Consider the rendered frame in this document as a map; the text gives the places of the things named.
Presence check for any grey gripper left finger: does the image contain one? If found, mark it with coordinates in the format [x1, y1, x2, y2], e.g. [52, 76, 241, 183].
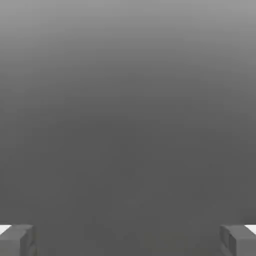
[0, 223, 38, 256]

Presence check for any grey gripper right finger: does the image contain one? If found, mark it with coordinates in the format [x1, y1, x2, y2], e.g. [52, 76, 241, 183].
[218, 224, 256, 256]

